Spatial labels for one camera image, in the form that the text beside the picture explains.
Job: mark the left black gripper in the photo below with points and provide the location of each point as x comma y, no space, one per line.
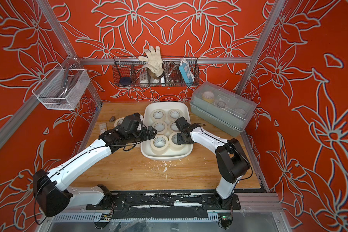
145,130

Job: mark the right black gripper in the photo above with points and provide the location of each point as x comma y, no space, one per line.
179,139

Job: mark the masking tape roll nine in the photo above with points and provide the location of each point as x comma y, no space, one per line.
173,142

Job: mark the masking tape roll eight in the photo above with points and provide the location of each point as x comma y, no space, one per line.
172,127

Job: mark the masking tape roll four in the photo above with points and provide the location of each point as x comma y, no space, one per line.
118,121

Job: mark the masking tape roll seven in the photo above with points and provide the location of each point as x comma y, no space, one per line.
174,114

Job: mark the masking tape roll three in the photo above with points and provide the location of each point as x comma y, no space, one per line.
160,126

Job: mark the masking tape roll two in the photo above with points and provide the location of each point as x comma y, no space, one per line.
158,115

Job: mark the white plastic storage tray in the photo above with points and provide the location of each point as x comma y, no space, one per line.
170,154

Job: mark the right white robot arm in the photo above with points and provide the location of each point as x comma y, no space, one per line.
231,159

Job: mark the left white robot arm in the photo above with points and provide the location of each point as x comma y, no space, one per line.
51,188

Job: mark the masking tape roll six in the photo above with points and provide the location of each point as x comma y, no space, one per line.
159,145

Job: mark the small clear plastic box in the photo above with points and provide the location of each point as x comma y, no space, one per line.
102,128

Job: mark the grey lidded plastic box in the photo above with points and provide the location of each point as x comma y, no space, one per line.
224,109

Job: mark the metal pipe tee fitting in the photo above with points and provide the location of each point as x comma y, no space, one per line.
112,119

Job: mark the dark blue round container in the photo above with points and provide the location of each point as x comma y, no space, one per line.
125,81

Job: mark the white power strip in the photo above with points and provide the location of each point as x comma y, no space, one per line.
143,79

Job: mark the blue white device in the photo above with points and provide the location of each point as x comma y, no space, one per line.
186,72

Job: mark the white work glove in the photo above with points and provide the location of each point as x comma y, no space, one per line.
153,60

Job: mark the black wire wall basket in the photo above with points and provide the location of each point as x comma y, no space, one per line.
169,72

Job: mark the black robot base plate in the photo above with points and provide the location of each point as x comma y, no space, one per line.
166,204

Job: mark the white mesh wall basket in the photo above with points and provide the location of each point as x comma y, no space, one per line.
62,88

